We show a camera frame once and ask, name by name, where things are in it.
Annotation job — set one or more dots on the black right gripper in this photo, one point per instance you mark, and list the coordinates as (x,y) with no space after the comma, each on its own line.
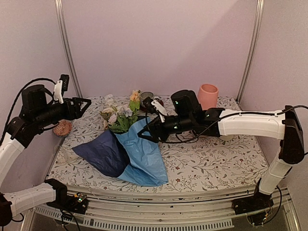
(152,128)

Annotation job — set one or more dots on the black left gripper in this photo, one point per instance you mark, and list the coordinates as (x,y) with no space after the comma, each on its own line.
(71,114)

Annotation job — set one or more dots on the blue wrapping paper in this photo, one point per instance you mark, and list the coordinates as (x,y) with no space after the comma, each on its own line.
(126,156)

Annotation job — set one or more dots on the artificial flower bouquet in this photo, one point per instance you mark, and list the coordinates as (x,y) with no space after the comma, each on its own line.
(119,118)

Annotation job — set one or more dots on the cream printed ribbon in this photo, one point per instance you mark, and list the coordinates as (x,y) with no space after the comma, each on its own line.
(64,155)

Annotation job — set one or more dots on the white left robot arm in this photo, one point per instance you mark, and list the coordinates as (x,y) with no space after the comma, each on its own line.
(18,135)

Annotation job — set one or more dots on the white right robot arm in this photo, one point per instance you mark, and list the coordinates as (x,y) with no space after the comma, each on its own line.
(267,142)

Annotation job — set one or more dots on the pink vase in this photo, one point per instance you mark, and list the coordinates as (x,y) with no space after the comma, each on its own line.
(207,96)

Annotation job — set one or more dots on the dark red saucer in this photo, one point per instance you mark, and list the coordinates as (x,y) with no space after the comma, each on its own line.
(161,103)

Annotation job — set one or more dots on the striped ceramic cup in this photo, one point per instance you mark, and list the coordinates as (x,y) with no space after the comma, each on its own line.
(144,95)

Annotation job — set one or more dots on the floral tablecloth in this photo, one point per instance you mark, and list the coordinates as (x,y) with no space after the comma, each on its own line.
(80,173)

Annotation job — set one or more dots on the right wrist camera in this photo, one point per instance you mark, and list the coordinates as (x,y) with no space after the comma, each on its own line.
(161,111)

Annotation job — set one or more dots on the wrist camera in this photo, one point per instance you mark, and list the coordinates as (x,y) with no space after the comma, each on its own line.
(61,85)
(161,111)

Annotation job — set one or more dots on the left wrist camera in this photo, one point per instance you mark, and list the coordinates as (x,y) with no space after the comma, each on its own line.
(61,85)

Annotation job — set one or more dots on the aluminium front rail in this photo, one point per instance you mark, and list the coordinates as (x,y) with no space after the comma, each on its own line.
(179,211)

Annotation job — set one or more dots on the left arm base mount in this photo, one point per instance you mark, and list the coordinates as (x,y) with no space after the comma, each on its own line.
(77,203)

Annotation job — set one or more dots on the left aluminium frame post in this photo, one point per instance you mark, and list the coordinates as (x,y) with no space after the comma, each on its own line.
(66,46)

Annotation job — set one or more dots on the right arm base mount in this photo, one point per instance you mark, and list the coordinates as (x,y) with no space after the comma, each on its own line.
(254,204)

